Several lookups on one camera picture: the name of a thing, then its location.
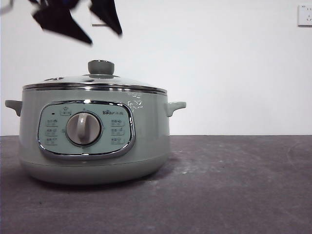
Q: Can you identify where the glass lid with green knob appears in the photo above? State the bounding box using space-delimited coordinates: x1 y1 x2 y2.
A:
22 59 169 94

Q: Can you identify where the pale green electric pot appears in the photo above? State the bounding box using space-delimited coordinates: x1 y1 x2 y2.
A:
4 85 187 185

